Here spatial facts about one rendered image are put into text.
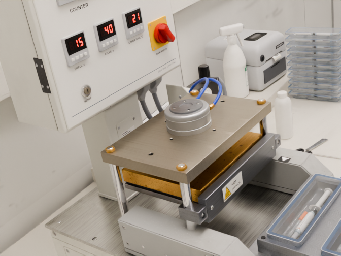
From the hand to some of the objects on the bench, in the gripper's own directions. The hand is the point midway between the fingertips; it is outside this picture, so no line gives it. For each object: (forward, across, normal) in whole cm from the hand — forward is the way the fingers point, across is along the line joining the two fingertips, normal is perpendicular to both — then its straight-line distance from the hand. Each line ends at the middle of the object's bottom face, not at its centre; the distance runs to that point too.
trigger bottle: (+54, -67, +81) cm, 118 cm away
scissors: (+46, -32, +61) cm, 83 cm away
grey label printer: (+55, -71, +94) cm, 130 cm away
